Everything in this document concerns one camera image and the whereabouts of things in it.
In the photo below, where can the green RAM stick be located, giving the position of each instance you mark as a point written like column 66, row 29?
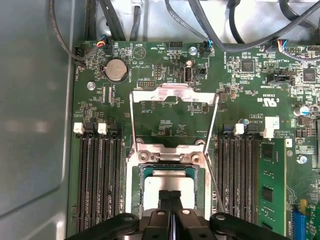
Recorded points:
column 272, row 175

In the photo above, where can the metal socket cover frame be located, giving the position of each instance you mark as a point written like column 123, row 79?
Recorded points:
column 160, row 93

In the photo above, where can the blue expansion slot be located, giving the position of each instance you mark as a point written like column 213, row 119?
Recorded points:
column 298, row 225

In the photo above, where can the black RAM slot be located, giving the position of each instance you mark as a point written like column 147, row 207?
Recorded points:
column 117, row 180
column 94, row 180
column 82, row 180
column 248, row 180
column 235, row 180

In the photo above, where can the green motherboard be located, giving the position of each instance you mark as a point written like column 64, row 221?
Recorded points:
column 175, row 120

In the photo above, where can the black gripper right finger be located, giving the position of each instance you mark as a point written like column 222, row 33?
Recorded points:
column 186, row 225

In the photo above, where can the CPU socket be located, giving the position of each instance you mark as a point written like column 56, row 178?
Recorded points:
column 203, row 185

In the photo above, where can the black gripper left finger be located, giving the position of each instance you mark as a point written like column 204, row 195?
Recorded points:
column 160, row 225

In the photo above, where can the CPU silver top plate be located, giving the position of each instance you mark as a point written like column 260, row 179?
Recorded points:
column 170, row 183

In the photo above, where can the silver coin battery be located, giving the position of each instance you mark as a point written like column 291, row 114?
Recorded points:
column 116, row 70

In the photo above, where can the black open PC case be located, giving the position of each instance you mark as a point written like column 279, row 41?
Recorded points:
column 30, row 125

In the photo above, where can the silver board screw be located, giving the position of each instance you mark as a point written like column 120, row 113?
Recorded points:
column 193, row 50
column 302, row 159
column 91, row 85

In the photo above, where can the board USB port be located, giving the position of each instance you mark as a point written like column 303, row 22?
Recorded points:
column 188, row 73

